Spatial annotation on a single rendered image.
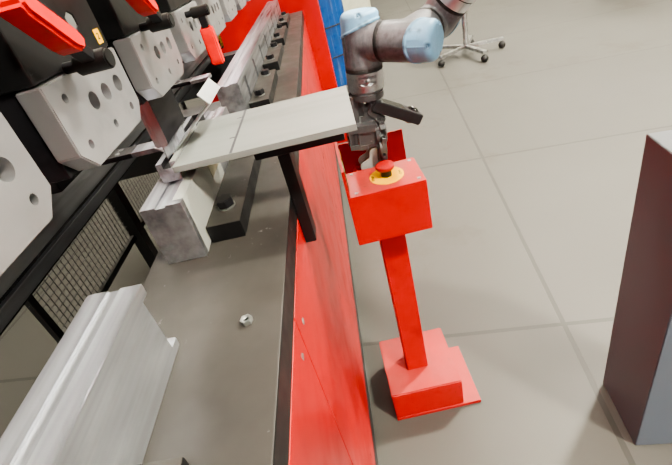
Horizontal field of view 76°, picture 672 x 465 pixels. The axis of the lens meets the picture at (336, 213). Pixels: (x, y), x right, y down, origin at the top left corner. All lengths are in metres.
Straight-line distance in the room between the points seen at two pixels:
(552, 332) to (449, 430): 0.48
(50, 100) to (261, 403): 0.31
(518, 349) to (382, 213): 0.82
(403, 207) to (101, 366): 0.63
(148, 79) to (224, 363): 0.35
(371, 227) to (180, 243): 0.41
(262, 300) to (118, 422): 0.20
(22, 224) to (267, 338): 0.26
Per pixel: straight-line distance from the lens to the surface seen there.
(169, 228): 0.64
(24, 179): 0.37
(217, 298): 0.57
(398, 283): 1.11
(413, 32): 0.82
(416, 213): 0.91
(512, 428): 1.41
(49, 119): 0.42
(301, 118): 0.67
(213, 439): 0.45
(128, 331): 0.46
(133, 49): 0.59
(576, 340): 1.60
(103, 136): 0.46
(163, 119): 0.69
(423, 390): 1.33
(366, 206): 0.87
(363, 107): 0.93
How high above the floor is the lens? 1.22
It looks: 32 degrees down
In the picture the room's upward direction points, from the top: 15 degrees counter-clockwise
